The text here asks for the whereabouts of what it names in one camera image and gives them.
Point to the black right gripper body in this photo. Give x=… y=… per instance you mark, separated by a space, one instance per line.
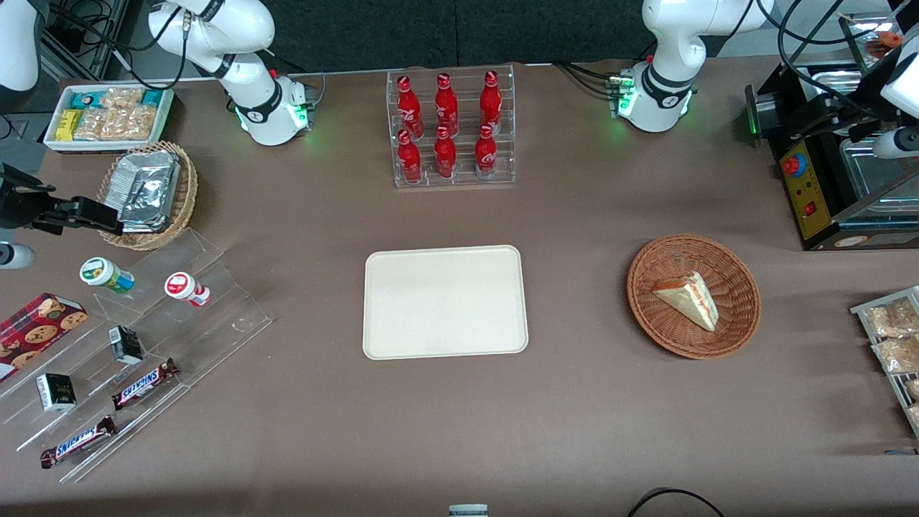
x=16 y=210

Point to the triangular sandwich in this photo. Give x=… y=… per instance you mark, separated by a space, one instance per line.
x=689 y=298

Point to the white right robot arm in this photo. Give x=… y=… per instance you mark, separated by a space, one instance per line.
x=215 y=29

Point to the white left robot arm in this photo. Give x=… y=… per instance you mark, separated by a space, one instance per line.
x=668 y=43

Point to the light tan wicker basket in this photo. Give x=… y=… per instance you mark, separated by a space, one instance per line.
x=188 y=194

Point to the brown wicker basket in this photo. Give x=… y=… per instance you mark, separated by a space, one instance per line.
x=736 y=301

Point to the cream plastic tray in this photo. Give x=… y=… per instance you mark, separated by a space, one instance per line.
x=445 y=301

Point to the steel warmer pan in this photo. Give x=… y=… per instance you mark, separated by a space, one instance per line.
x=879 y=172

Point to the green lid drink bottle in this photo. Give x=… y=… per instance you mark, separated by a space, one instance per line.
x=100 y=273

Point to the silver foil packet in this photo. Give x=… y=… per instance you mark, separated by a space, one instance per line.
x=147 y=215
x=143 y=169

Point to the orange fried food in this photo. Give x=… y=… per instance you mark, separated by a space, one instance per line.
x=889 y=37

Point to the white snack bin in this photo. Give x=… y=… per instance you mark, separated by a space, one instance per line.
x=50 y=136

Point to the black food warmer machine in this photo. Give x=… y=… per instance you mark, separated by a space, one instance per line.
x=811 y=201

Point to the clear bag of nuts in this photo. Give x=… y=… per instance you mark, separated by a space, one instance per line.
x=90 y=123
x=129 y=123
x=122 y=98

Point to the yellow snack bar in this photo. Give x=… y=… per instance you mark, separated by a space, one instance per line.
x=68 y=126

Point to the red lid drink bottle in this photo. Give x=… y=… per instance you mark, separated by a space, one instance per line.
x=183 y=287

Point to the teal snack packet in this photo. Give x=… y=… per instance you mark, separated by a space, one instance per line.
x=152 y=98
x=83 y=100

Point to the red tartan cookie box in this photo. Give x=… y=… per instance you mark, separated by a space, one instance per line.
x=36 y=330

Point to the small black carton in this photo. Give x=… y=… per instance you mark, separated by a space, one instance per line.
x=56 y=392
x=126 y=346

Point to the clear acrylic stepped stand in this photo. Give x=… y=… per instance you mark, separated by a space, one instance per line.
x=215 y=316

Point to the Snickers chocolate bar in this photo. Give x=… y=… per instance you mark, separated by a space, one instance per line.
x=143 y=385
x=77 y=443

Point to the dark background shelf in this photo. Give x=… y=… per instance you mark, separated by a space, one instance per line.
x=79 y=36

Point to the grey metal snack rack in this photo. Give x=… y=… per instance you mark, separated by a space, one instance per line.
x=861 y=310

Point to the clear bag of crackers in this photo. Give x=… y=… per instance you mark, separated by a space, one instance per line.
x=915 y=415
x=913 y=389
x=897 y=355
x=890 y=319

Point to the red cola bottle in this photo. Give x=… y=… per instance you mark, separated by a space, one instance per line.
x=409 y=161
x=445 y=156
x=446 y=106
x=491 y=103
x=409 y=108
x=486 y=154

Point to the small dark flat object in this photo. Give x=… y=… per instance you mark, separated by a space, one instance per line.
x=901 y=452

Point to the clear acrylic bottle rack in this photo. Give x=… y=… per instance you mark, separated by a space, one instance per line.
x=464 y=72

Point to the grey white cylindrical object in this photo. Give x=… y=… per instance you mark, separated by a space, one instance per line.
x=468 y=511

